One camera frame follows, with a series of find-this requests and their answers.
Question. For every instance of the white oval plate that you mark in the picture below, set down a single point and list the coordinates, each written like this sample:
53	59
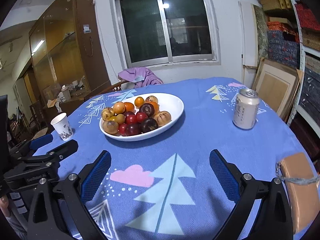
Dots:
167	102

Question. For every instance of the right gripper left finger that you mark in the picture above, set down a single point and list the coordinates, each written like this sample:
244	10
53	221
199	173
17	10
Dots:
59	207

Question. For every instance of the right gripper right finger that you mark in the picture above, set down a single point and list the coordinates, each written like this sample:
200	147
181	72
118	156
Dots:
273	220

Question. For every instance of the dark red plum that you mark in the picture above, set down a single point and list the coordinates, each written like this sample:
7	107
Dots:
133	129

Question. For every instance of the large orange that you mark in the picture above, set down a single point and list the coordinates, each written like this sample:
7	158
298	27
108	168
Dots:
155	106

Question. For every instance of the dark brown mangosteen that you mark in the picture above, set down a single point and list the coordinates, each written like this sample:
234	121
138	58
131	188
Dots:
148	125

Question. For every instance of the tan leather pouch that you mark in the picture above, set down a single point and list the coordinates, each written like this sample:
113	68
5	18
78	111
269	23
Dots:
302	189

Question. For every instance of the window with metal frame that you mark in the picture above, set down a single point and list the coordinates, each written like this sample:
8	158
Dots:
160	32

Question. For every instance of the red cherry tomato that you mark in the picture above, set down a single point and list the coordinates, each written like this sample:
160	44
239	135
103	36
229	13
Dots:
140	117

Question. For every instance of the small mandarin orange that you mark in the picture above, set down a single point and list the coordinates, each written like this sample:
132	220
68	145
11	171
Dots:
129	107

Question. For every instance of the person's left hand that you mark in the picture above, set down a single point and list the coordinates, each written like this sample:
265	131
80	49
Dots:
4	205

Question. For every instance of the striped tan fruit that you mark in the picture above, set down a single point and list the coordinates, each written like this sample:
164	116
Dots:
162	118

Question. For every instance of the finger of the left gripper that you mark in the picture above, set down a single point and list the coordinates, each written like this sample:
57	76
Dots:
32	145
57	154

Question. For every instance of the brown kiwi fruit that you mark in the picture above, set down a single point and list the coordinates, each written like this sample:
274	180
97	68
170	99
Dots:
120	118

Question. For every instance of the yellow orange persimmon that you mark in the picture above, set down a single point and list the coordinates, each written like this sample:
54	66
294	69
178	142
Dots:
139	101

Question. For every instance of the framed board leaning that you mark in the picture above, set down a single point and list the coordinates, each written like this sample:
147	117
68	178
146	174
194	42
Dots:
277	85

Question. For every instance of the blue patterned tablecloth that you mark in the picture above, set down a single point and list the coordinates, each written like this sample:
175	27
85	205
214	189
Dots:
164	187

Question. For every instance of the floral paper cup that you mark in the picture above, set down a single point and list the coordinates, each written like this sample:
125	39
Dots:
62	126

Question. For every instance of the purple cloth on chair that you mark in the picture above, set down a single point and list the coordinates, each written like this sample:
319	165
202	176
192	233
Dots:
140	77

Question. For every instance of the wooden glass cabinet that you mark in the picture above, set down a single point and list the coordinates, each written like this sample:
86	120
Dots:
65	47

